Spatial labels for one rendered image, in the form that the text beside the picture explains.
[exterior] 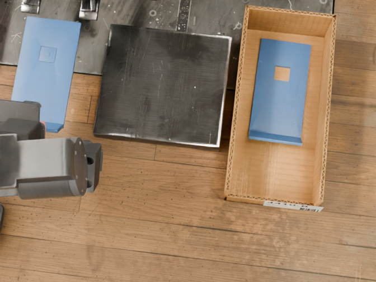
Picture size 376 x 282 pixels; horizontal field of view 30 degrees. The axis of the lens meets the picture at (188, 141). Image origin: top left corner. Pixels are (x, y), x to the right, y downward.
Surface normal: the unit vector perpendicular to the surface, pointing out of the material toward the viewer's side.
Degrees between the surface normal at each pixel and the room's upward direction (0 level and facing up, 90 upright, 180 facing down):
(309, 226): 0
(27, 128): 59
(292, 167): 0
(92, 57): 0
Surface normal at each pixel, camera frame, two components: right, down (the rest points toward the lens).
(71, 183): -0.02, 0.55
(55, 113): 0.00, -0.24
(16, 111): -0.05, 0.28
